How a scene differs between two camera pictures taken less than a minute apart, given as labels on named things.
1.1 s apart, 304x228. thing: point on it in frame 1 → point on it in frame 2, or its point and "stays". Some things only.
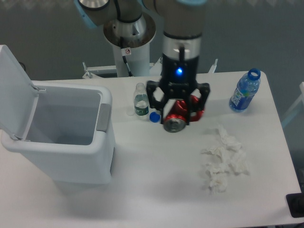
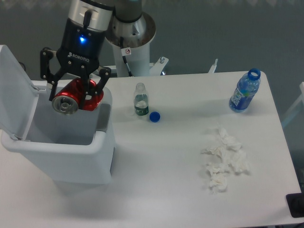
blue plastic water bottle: x=247 y=87 stays
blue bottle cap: x=154 y=117 stays
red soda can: x=175 y=118 → x=68 y=101
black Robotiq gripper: x=178 y=80 → x=80 y=51
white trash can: x=71 y=134 stays
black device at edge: x=295 y=202 stays
